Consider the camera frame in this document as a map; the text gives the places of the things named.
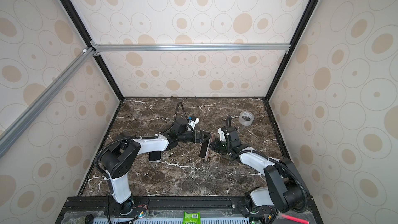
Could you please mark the left aluminium frame rail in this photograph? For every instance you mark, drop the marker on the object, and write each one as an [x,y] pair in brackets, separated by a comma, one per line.
[17,128]

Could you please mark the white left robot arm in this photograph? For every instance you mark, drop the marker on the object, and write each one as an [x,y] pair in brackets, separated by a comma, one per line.
[115,159]

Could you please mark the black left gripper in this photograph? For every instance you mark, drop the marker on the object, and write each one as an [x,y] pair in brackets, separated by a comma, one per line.
[200,138]

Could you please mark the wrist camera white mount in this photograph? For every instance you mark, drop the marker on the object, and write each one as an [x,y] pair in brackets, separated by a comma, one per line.
[192,122]
[222,136]

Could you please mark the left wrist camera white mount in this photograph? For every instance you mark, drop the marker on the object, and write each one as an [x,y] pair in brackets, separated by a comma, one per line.
[192,122]

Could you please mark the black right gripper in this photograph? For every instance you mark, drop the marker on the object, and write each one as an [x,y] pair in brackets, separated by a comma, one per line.
[219,144]

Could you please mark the back aluminium frame rail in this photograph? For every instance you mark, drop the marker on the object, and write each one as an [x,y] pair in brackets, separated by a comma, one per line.
[191,47]

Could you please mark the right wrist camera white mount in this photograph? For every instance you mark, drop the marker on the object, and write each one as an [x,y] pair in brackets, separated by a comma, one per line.
[222,136]

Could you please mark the pink pen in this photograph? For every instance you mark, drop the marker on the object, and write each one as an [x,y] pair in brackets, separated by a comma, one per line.
[294,219]

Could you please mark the phone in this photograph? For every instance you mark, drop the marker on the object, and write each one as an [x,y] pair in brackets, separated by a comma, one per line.
[204,151]

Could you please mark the black smartphone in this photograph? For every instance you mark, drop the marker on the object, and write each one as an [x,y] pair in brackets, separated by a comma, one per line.
[155,156]

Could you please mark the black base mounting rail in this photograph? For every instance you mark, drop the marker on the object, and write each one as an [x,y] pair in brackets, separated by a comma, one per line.
[170,210]

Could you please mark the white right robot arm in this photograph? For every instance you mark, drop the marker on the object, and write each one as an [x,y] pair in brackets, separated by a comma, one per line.
[285,189]

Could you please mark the aluminium frame rail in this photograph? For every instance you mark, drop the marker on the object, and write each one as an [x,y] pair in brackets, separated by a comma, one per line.
[191,47]
[17,128]

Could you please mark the clear tape roll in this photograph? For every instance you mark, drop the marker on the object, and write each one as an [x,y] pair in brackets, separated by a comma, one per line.
[246,118]

